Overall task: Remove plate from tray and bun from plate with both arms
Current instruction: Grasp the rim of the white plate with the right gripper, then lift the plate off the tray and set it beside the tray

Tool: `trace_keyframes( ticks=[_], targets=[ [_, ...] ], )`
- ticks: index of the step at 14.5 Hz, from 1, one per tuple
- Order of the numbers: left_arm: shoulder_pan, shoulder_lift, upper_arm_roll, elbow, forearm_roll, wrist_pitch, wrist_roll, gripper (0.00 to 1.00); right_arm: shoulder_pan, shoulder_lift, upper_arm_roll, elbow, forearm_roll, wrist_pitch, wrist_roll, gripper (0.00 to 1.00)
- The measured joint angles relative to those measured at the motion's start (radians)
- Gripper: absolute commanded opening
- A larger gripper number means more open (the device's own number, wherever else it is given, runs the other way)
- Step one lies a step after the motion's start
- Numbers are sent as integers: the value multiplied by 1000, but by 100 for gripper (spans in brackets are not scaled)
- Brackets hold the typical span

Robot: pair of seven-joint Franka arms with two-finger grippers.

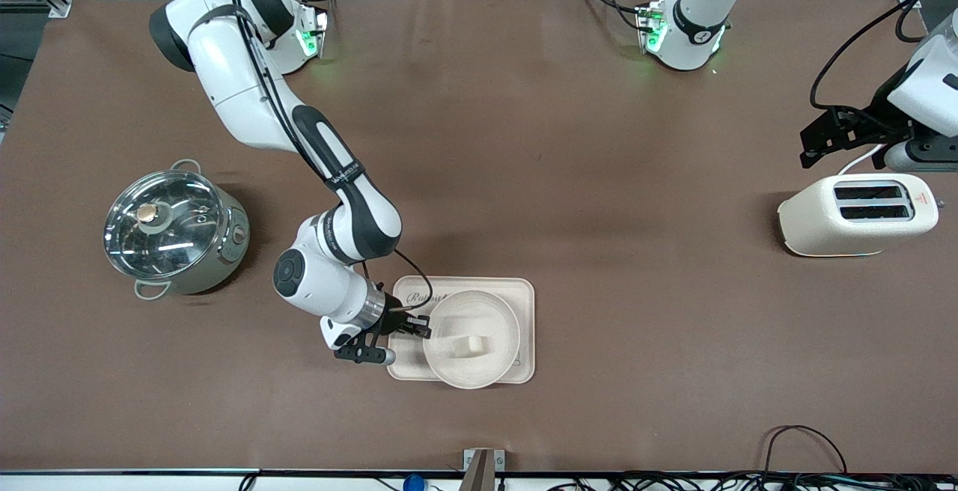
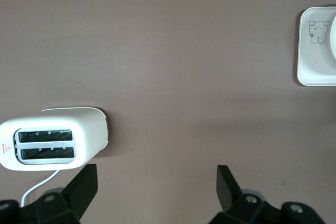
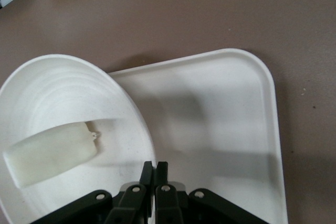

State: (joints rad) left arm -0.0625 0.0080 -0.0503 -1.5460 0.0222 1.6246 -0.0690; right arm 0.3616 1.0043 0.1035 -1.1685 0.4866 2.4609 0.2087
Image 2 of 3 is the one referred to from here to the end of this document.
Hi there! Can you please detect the white two-slot toaster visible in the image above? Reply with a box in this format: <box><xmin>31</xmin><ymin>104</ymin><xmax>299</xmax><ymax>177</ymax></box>
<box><xmin>0</xmin><ymin>106</ymin><xmax>110</xmax><ymax>172</ymax></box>

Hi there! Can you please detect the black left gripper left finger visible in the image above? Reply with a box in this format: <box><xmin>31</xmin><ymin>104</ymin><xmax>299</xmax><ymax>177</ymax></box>
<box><xmin>0</xmin><ymin>164</ymin><xmax>99</xmax><ymax>224</ymax></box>

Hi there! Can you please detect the white round plate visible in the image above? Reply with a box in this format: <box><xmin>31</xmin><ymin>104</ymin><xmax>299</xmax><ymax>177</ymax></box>
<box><xmin>329</xmin><ymin>11</ymin><xmax>336</xmax><ymax>60</ymax></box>

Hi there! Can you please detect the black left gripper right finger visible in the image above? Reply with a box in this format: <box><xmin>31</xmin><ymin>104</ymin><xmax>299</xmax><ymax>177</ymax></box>
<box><xmin>209</xmin><ymin>165</ymin><xmax>325</xmax><ymax>224</ymax></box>

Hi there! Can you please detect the brown table cover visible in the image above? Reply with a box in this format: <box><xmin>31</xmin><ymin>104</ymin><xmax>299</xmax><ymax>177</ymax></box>
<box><xmin>0</xmin><ymin>0</ymin><xmax>336</xmax><ymax>224</ymax></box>

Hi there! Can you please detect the cream rabbit print tray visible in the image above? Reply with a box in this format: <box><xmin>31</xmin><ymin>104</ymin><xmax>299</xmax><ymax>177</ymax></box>
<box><xmin>296</xmin><ymin>6</ymin><xmax>336</xmax><ymax>87</ymax></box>

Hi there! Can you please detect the white toaster cable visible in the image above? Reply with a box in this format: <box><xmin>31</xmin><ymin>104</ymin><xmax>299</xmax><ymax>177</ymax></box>
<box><xmin>21</xmin><ymin>169</ymin><xmax>60</xmax><ymax>208</ymax></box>

